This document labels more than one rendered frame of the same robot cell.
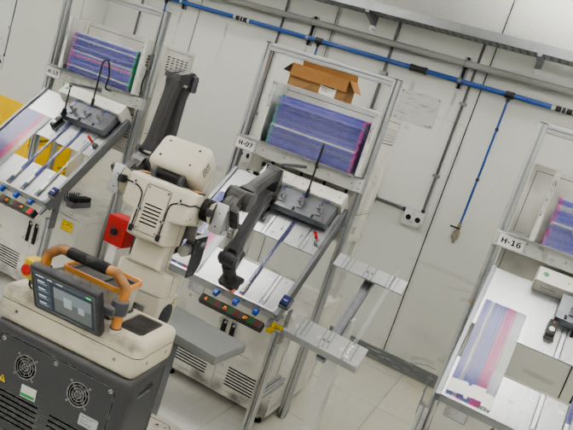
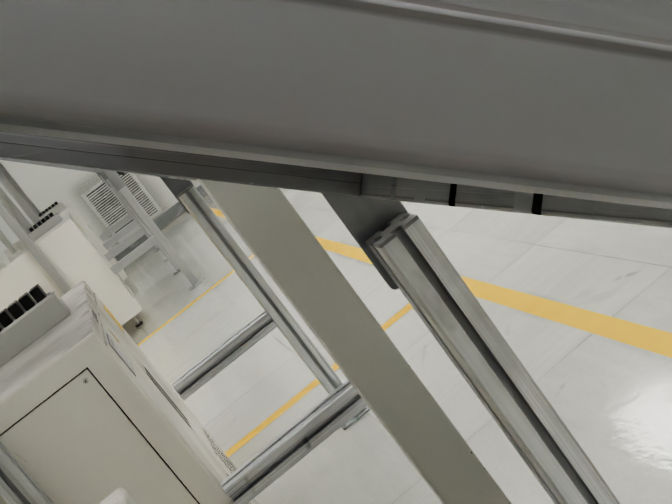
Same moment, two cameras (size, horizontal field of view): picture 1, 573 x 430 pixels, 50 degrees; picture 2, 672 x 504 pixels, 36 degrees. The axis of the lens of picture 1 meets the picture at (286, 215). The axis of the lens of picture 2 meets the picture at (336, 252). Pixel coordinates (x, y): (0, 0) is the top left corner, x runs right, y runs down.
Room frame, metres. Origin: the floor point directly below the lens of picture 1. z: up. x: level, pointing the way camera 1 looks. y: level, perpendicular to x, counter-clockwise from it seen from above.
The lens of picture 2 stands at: (3.11, 0.53, 0.83)
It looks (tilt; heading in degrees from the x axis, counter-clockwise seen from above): 13 degrees down; 239
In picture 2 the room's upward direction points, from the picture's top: 36 degrees counter-clockwise
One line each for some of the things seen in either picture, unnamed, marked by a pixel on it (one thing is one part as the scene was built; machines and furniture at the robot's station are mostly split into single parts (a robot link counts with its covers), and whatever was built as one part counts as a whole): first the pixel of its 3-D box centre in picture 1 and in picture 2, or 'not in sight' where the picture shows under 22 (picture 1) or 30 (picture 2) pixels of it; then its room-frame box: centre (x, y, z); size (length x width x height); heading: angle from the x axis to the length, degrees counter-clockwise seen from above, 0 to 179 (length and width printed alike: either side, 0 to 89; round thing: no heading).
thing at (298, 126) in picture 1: (318, 133); not in sight; (3.22, -0.02, 1.52); 0.51 x 0.13 x 0.27; 68
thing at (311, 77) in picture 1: (336, 81); not in sight; (3.54, -0.03, 1.82); 0.68 x 0.30 x 0.20; 68
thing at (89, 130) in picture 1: (60, 192); not in sight; (3.72, 1.39, 0.66); 1.01 x 0.73 x 1.31; 158
